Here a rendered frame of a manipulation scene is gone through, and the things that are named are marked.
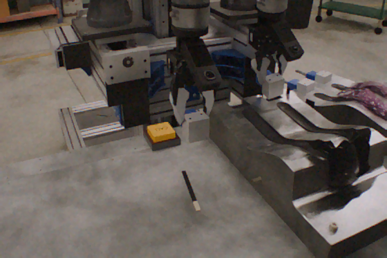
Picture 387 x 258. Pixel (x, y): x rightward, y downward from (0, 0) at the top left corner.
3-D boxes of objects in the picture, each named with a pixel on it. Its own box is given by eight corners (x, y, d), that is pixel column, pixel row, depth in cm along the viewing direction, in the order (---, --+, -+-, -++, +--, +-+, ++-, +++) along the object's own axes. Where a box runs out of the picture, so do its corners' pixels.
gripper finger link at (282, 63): (278, 65, 107) (274, 40, 101) (290, 75, 103) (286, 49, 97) (269, 70, 107) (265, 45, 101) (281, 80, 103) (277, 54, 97)
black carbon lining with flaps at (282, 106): (237, 117, 98) (239, 85, 93) (287, 106, 103) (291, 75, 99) (325, 199, 70) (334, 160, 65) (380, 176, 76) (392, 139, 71)
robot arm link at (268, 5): (294, -6, 86) (265, 1, 84) (292, 12, 89) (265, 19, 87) (276, -16, 91) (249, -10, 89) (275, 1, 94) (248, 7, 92)
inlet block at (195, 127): (167, 116, 92) (166, 97, 89) (186, 113, 93) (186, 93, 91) (188, 144, 81) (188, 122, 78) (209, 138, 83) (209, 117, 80)
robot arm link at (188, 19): (216, 7, 70) (177, 11, 67) (215, 30, 72) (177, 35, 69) (200, -1, 76) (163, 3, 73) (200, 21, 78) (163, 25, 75)
